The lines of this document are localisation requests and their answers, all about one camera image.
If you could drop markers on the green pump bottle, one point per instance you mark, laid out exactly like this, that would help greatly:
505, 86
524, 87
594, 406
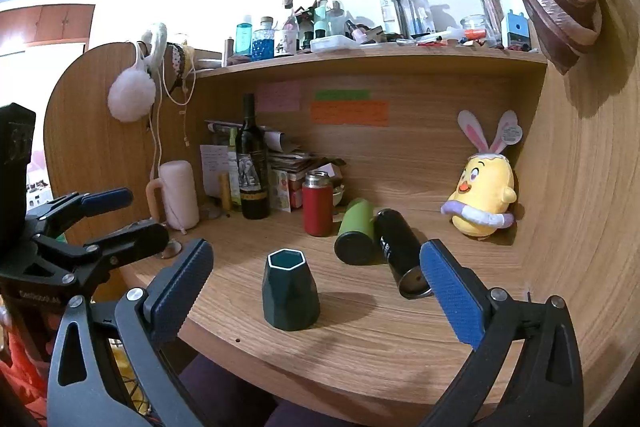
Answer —
320, 14

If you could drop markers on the stack of papers and books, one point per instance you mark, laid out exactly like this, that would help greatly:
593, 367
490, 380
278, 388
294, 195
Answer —
287, 154

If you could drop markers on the syringe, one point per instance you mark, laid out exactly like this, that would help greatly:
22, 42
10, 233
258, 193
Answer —
442, 35

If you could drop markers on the black bottle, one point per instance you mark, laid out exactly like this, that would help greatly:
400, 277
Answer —
400, 252

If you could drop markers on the red cloth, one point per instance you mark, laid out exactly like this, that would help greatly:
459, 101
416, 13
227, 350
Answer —
20, 347

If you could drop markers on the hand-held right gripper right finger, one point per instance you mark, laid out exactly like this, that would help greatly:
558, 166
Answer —
452, 297

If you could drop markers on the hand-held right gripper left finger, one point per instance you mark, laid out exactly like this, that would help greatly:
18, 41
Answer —
182, 292

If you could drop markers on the blue box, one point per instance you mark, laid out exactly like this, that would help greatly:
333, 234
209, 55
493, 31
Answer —
516, 31

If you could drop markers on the yellow stick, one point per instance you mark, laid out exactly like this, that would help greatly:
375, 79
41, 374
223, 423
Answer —
225, 192

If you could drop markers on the wooden wall cabinet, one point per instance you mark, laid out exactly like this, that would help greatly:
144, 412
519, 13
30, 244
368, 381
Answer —
47, 23

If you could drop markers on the person's leg in dark trousers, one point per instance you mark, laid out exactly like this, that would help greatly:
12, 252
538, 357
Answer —
225, 389

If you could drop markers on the orange sticky note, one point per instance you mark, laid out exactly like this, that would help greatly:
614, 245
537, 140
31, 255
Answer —
349, 113

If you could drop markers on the pink sticky note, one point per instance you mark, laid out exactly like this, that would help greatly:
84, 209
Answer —
278, 96

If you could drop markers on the green sticky note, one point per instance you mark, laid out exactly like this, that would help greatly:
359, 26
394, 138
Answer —
343, 95

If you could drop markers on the jar of blue beads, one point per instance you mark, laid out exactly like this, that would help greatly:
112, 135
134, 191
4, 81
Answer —
263, 42

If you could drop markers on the small round metal lid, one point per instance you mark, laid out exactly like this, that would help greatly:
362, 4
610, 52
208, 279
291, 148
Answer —
172, 250

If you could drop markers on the dark green hexagonal cup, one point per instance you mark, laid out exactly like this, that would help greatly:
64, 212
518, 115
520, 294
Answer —
291, 294

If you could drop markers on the white printed cup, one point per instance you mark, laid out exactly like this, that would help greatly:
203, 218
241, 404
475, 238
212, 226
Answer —
285, 41

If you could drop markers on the short glass jar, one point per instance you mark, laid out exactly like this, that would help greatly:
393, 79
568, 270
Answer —
473, 27

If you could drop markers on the printed carton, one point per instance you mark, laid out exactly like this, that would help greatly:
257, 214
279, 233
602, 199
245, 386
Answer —
282, 191

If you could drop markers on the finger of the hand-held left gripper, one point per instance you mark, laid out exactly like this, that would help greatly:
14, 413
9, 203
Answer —
140, 239
107, 200

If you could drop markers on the dark wine bottle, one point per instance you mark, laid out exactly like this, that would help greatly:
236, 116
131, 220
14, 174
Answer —
251, 167

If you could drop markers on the white note paper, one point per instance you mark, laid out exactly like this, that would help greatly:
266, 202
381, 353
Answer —
214, 167

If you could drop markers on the tall clear jar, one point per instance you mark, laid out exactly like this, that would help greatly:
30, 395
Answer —
490, 12

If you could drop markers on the clear plastic packets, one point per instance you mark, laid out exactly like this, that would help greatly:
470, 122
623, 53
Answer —
406, 7

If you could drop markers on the corked bottle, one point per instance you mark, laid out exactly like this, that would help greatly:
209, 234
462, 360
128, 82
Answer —
287, 1

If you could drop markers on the white flat box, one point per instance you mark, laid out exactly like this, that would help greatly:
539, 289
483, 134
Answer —
334, 42

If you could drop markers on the yellow chick plush toy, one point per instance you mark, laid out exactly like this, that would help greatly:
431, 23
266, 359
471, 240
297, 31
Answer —
482, 194

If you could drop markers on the clear bottle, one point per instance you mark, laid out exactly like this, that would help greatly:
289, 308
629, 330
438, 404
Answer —
336, 18

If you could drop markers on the white fluffy earmuffs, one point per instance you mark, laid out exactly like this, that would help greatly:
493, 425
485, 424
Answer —
132, 92

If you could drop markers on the red thermos bottle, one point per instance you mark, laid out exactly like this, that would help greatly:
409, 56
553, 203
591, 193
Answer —
318, 209

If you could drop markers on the blue liquid bottle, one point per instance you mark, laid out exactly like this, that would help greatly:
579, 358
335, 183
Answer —
244, 36

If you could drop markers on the patterned headband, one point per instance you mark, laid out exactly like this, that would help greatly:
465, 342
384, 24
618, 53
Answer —
176, 59

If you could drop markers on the wooden desk shelf unit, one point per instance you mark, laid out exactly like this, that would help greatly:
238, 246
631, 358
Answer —
565, 187

